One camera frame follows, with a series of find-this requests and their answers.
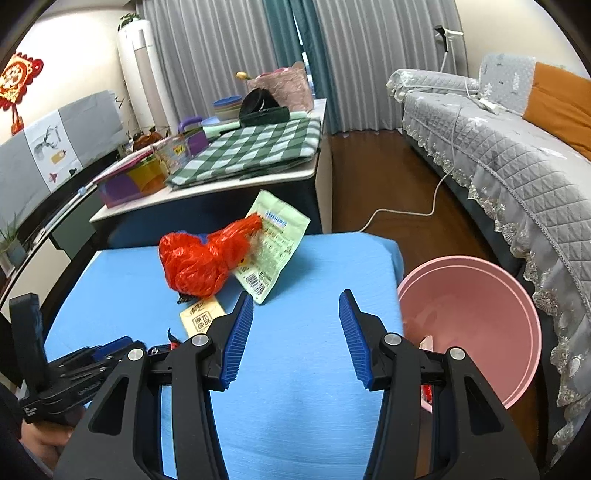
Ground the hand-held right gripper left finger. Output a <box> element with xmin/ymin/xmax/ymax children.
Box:
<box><xmin>54</xmin><ymin>291</ymin><xmax>254</xmax><ymax>480</ymax></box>

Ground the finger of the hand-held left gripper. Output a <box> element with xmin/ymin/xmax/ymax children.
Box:
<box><xmin>51</xmin><ymin>357</ymin><xmax>123</xmax><ymax>388</ymax></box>
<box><xmin>48</xmin><ymin>336</ymin><xmax>146</xmax><ymax>374</ymax></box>

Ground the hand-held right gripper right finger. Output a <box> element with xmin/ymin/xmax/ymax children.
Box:
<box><xmin>338</xmin><ymin>290</ymin><xmax>540</xmax><ymax>480</ymax></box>

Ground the yellow white tissue pack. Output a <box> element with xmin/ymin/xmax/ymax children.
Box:
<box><xmin>179</xmin><ymin>296</ymin><xmax>227</xmax><ymax>337</ymax></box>

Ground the large red plastic bag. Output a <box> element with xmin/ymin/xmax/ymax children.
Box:
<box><xmin>158</xmin><ymin>216</ymin><xmax>264</xmax><ymax>298</ymax></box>

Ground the pale green packaging pouch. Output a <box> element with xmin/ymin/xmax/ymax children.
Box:
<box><xmin>232</xmin><ymin>189</ymin><xmax>311</xmax><ymax>305</ymax></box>

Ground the pink plastic bucket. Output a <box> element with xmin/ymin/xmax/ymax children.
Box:
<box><xmin>397</xmin><ymin>255</ymin><xmax>542</xmax><ymax>411</ymax></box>

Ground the person's left forearm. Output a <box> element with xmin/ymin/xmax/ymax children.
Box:
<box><xmin>0</xmin><ymin>383</ymin><xmax>56</xmax><ymax>480</ymax></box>

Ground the person's left hand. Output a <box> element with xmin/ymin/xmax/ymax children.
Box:
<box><xmin>21</xmin><ymin>418</ymin><xmax>77</xmax><ymax>464</ymax></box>

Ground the blue tablecloth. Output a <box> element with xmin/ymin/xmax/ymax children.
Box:
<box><xmin>44</xmin><ymin>232</ymin><xmax>404</xmax><ymax>480</ymax></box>

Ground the small potted plant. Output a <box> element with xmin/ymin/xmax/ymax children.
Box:
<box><xmin>0</xmin><ymin>217</ymin><xmax>26</xmax><ymax>273</ymax></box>

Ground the television cabinet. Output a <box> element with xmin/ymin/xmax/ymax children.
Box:
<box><xmin>0</xmin><ymin>152</ymin><xmax>134</xmax><ymax>319</ymax></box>

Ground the white rod with blue bead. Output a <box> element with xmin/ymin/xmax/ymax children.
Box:
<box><xmin>28</xmin><ymin>181</ymin><xmax>99</xmax><ymax>246</ymax></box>

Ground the colourful storage box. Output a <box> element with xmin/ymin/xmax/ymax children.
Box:
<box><xmin>95</xmin><ymin>148</ymin><xmax>169</xmax><ymax>208</ymax></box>

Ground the coffee table with white top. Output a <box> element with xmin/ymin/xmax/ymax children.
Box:
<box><xmin>90</xmin><ymin>98</ymin><xmax>333</xmax><ymax>250</ymax></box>

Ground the television with grey dust cover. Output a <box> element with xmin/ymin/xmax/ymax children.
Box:
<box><xmin>0</xmin><ymin>90</ymin><xmax>129</xmax><ymax>259</ymax></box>

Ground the green checked cloth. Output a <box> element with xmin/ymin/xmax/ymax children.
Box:
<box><xmin>166</xmin><ymin>117</ymin><xmax>321</xmax><ymax>190</ymax></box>

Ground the clear jar with yellow label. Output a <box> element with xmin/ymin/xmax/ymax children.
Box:
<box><xmin>154</xmin><ymin>134</ymin><xmax>190</xmax><ymax>174</ymax></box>

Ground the brown teapot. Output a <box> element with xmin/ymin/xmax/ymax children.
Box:
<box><xmin>134</xmin><ymin>129</ymin><xmax>162</xmax><ymax>151</ymax></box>

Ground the dark green tray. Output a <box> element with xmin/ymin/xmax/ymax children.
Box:
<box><xmin>239</xmin><ymin>107</ymin><xmax>291</xmax><ymax>127</ymax></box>

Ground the stack of coloured bowls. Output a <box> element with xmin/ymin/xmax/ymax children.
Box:
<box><xmin>213</xmin><ymin>96</ymin><xmax>245</xmax><ymax>121</ymax></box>

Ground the black bag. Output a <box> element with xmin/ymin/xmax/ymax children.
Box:
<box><xmin>239</xmin><ymin>88</ymin><xmax>280</xmax><ymax>118</ymax></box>

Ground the sofa with grey quilted cover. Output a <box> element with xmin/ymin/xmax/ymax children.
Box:
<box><xmin>385</xmin><ymin>53</ymin><xmax>591</xmax><ymax>462</ymax></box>

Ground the pink lace basket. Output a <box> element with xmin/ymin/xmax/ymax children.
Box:
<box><xmin>247</xmin><ymin>62</ymin><xmax>315</xmax><ymax>112</ymax></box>

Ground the white standing air conditioner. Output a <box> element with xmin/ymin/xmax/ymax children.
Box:
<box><xmin>116</xmin><ymin>19</ymin><xmax>181</xmax><ymax>134</ymax></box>

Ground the grey curtain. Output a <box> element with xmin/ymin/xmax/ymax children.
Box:
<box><xmin>141</xmin><ymin>0</ymin><xmax>296</xmax><ymax>134</ymax></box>
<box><xmin>314</xmin><ymin>0</ymin><xmax>469</xmax><ymax>134</ymax></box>

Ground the teal curtain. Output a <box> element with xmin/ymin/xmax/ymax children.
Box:
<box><xmin>288</xmin><ymin>0</ymin><xmax>333</xmax><ymax>100</ymax></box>

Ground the orange cushion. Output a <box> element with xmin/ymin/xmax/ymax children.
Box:
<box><xmin>523</xmin><ymin>62</ymin><xmax>591</xmax><ymax>162</ymax></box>

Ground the white floor lamp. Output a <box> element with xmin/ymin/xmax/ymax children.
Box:
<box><xmin>434</xmin><ymin>25</ymin><xmax>465</xmax><ymax>75</ymax></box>

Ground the white power cable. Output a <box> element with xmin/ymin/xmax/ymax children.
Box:
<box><xmin>358</xmin><ymin>83</ymin><xmax>481</xmax><ymax>234</ymax></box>

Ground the purple container with handle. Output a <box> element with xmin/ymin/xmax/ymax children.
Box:
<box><xmin>178</xmin><ymin>116</ymin><xmax>209</xmax><ymax>158</ymax></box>

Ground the red knot wall decoration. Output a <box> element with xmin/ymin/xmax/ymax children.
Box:
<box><xmin>0</xmin><ymin>53</ymin><xmax>44</xmax><ymax>134</ymax></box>

